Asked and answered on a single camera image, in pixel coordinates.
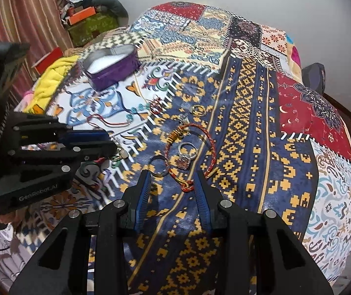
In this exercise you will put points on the orange box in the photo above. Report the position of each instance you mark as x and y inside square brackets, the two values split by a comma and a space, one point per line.
[80, 16]

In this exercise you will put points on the yellow cloth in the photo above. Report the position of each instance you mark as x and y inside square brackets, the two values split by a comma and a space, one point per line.
[52, 76]

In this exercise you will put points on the grey pillow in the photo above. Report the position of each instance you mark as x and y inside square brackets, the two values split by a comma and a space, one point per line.
[313, 76]

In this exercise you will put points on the grey bag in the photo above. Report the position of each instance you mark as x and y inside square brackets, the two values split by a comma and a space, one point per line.
[115, 7]

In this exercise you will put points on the red box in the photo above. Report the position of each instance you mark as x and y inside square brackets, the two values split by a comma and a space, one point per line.
[51, 58]

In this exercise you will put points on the small round pendant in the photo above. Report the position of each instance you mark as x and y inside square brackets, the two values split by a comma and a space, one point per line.
[122, 153]

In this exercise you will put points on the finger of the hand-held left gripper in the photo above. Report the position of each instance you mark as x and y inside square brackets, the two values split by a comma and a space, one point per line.
[84, 135]
[98, 150]

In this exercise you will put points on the small silver charm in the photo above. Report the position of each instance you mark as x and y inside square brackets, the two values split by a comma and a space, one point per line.
[183, 117]

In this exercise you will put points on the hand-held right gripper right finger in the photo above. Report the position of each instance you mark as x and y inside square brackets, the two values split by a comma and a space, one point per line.
[202, 201]

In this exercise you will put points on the striped curtain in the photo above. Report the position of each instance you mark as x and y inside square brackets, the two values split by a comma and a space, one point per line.
[15, 9]

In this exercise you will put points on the patchwork printed blanket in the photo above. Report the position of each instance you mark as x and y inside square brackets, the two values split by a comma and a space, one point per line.
[255, 123]

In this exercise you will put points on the purple heart-shaped jewelry box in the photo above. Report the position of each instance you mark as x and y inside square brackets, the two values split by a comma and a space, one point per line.
[114, 76]

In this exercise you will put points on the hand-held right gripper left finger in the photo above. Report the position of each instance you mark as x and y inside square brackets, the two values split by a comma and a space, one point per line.
[142, 199]

